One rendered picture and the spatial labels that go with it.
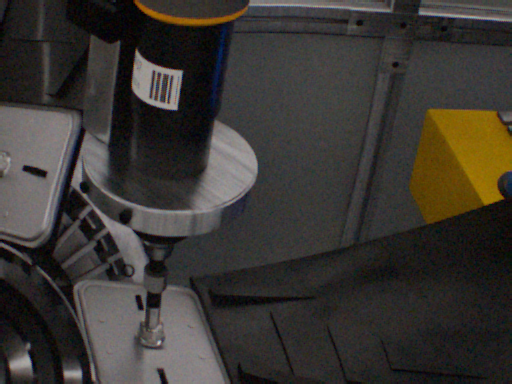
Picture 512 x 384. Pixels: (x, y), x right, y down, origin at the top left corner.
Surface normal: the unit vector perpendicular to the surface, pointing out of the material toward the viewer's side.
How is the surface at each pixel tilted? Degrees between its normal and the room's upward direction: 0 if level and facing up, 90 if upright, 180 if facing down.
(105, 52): 90
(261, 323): 7
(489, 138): 0
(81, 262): 48
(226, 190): 0
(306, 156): 90
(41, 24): 52
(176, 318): 9
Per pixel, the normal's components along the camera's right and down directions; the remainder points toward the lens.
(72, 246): 0.33, -0.10
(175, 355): 0.22, -0.85
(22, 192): -0.54, -0.24
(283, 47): 0.23, 0.61
